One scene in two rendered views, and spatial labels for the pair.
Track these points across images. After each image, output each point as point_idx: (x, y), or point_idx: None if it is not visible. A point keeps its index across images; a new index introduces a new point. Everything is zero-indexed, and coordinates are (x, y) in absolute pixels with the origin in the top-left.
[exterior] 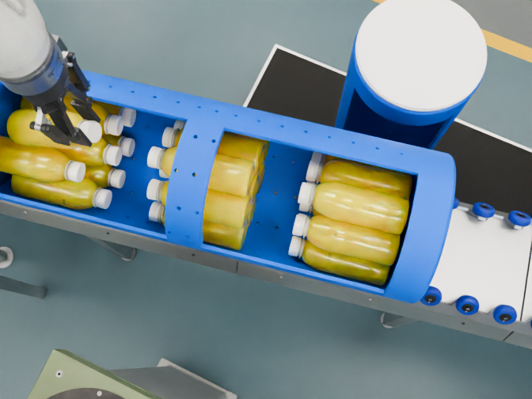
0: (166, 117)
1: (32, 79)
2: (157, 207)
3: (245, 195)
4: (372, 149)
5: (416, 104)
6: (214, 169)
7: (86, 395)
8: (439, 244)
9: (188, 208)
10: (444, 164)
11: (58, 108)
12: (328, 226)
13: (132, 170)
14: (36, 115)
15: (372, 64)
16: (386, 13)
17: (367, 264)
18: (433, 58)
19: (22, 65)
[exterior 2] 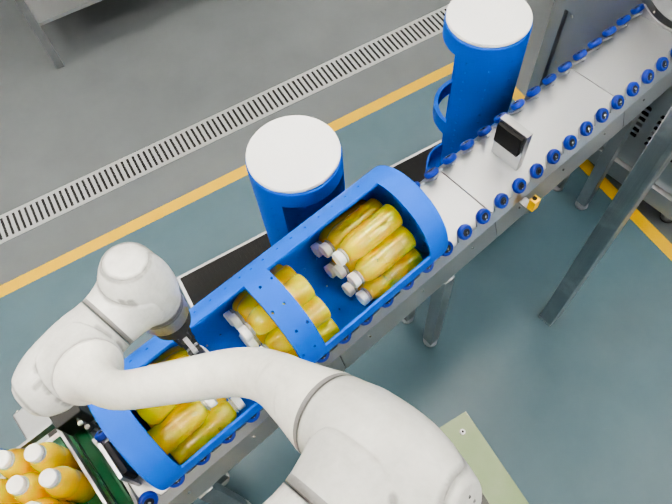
0: (213, 325)
1: (182, 306)
2: None
3: (314, 293)
4: (343, 198)
5: (325, 175)
6: None
7: None
8: (426, 198)
9: (300, 325)
10: (380, 169)
11: (190, 334)
12: (369, 260)
13: None
14: (187, 344)
15: (280, 182)
16: (254, 154)
17: (405, 259)
18: (303, 149)
19: (178, 294)
